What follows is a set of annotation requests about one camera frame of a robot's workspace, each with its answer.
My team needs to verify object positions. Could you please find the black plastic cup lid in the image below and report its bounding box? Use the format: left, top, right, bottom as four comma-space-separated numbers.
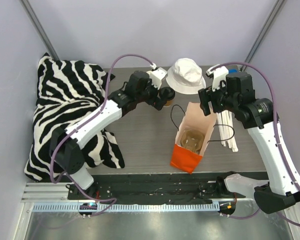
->
159, 87, 176, 101

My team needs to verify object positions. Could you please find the orange paper gift bag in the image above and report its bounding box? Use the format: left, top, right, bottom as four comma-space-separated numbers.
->
169, 101, 235, 175

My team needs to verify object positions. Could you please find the brown paper coffee cup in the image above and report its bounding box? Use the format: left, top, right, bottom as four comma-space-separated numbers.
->
164, 99, 174, 107

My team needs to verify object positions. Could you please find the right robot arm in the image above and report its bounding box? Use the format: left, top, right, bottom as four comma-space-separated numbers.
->
198, 67, 300, 214

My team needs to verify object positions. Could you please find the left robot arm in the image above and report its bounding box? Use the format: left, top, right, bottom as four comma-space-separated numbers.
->
49, 67, 168, 200

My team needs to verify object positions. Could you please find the white wrapped straws bundle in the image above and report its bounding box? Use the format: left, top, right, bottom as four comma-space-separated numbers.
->
217, 110, 239, 152

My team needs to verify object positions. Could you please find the blue folded cloth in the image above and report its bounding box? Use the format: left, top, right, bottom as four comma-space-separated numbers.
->
228, 69, 240, 74

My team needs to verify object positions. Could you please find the white bucket hat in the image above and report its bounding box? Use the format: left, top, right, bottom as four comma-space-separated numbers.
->
166, 58, 206, 95

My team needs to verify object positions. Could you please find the zebra print pillow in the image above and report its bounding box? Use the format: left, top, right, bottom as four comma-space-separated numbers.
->
24, 53, 115, 182

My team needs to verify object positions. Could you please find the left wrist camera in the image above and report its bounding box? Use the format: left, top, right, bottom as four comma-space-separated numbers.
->
146, 67, 167, 90

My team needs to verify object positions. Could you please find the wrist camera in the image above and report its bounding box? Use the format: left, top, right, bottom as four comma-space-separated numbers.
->
146, 67, 167, 90
205, 64, 229, 92

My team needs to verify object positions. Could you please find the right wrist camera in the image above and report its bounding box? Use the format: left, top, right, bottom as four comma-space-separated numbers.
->
205, 64, 229, 92

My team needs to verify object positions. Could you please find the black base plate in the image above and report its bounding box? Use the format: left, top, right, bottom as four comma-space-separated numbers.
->
66, 173, 244, 205

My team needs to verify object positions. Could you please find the aluminium rail frame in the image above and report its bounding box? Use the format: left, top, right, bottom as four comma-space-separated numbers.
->
21, 183, 246, 216

